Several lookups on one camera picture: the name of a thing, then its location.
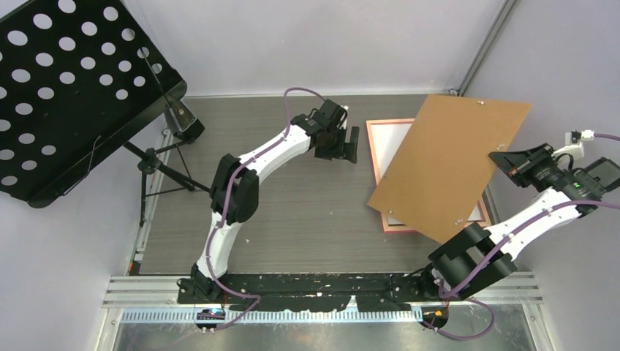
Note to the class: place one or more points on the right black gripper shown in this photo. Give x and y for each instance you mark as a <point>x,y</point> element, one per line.
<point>521,164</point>

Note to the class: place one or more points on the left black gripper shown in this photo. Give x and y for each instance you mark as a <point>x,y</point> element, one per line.
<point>347,151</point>

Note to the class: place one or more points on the sunset landscape photo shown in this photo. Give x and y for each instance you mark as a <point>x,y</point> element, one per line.
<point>387,140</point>

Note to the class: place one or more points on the brown backing board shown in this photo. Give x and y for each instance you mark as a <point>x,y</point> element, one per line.
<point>442,167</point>

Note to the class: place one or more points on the orange wooden picture frame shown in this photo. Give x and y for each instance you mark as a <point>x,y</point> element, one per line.
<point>375,145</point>

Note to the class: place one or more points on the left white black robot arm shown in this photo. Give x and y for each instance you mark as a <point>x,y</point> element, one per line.
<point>235,190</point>

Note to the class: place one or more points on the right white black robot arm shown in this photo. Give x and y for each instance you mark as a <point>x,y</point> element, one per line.
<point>477,257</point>

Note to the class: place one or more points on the aluminium corner profile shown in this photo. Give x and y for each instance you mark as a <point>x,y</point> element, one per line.
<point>501,20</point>

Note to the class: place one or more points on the black perforated music stand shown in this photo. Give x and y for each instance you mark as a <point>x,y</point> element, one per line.
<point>79,79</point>

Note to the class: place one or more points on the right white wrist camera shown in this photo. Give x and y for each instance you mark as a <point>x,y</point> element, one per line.
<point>573,144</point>

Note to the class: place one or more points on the aluminium rail front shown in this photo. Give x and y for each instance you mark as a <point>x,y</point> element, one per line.
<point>162,291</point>

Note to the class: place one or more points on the black mounting base plate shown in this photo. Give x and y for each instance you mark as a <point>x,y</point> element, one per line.
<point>314,292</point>

